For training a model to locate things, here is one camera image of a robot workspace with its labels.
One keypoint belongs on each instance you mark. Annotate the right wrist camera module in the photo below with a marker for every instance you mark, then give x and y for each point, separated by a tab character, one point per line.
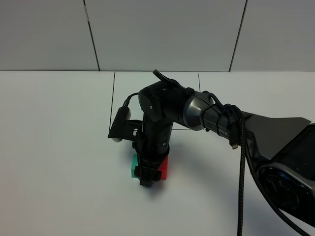
122	127

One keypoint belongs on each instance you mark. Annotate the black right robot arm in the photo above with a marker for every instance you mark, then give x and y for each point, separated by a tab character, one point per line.
280	152

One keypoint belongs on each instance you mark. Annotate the red cube block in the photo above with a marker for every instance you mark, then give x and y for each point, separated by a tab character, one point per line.
164	169

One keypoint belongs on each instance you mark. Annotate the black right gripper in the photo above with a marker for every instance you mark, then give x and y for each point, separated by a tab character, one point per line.
152	147

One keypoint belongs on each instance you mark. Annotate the teal cube block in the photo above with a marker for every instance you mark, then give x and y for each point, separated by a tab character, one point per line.
134	163

